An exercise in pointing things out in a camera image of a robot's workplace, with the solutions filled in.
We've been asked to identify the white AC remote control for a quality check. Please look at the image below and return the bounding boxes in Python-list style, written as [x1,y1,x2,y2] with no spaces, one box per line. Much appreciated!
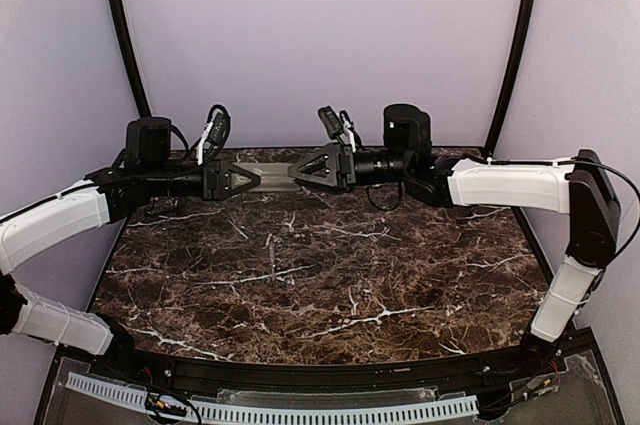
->
[237,162,302,193]

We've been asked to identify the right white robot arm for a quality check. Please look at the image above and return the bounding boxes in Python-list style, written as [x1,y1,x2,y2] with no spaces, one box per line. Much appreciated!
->
[288,104,626,343]

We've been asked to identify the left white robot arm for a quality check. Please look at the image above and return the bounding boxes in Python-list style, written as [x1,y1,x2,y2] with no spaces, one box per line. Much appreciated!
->
[1,105,261,356]

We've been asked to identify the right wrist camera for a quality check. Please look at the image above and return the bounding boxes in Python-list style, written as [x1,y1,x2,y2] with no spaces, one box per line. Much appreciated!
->
[317,106,362,152]

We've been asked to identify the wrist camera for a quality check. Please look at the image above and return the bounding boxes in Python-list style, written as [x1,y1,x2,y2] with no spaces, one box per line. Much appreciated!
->
[317,106,362,152]
[195,104,231,166]

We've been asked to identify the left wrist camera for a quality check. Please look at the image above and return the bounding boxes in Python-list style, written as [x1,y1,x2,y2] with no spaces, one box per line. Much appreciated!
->
[195,104,231,166]

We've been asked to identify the left black frame post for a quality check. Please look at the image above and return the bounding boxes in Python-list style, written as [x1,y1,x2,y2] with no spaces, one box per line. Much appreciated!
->
[98,0,165,160]

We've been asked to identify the black frame post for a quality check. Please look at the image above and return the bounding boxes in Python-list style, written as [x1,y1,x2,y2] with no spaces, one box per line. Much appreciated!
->
[98,0,165,160]
[483,0,535,156]

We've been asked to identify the white slotted cable duct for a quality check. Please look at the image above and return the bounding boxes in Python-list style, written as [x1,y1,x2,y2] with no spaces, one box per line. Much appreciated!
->
[65,372,479,424]

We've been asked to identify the black front table rail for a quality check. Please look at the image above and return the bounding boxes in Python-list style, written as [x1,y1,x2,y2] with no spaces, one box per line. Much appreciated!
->
[90,347,567,404]

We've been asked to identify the right black frame post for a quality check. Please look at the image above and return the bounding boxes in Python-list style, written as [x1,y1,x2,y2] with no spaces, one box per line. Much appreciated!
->
[483,0,535,156]

